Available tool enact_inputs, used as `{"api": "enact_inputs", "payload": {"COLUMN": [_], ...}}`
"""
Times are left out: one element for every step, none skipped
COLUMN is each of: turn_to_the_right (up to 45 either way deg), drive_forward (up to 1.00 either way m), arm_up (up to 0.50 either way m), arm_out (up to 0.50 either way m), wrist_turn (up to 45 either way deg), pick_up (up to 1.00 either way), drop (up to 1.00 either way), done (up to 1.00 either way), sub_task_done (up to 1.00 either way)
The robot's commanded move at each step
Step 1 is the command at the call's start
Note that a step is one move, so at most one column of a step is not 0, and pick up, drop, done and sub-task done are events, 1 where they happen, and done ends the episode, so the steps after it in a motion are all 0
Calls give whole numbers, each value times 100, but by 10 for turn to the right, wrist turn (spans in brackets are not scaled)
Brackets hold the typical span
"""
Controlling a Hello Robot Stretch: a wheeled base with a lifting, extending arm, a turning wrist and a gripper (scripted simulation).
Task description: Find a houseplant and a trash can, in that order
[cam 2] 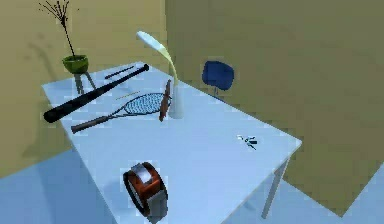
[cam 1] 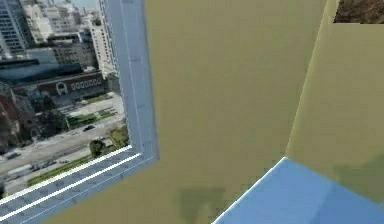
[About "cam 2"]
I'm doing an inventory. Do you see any white desk lamp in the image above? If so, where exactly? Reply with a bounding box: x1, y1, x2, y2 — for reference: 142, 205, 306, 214
136, 30, 185, 120

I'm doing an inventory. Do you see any black pen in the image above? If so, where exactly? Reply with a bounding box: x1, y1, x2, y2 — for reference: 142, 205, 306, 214
104, 65, 135, 80

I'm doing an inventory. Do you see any blue chair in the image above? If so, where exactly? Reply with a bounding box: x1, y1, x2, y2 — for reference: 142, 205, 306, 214
201, 60, 235, 100

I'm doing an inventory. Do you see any brown wrist watch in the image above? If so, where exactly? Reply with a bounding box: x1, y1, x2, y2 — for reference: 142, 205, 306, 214
122, 161, 169, 224

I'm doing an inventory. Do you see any black tennis racket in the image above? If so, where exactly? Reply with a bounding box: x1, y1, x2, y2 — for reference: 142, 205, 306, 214
70, 92, 172, 134

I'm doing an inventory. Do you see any white table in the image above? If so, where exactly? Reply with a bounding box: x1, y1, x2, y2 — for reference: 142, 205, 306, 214
41, 61, 303, 224

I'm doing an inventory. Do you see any black baseball bat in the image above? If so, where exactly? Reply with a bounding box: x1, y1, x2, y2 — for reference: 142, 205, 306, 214
43, 64, 150, 124

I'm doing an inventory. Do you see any yellow pencil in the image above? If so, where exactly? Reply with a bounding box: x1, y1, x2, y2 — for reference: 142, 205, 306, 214
115, 90, 141, 101

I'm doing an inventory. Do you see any green pot houseplant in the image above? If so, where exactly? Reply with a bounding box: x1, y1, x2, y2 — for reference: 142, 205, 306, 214
37, 0, 97, 95

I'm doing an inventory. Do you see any small key ring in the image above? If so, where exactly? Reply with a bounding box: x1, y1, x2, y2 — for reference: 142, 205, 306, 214
236, 134, 259, 151

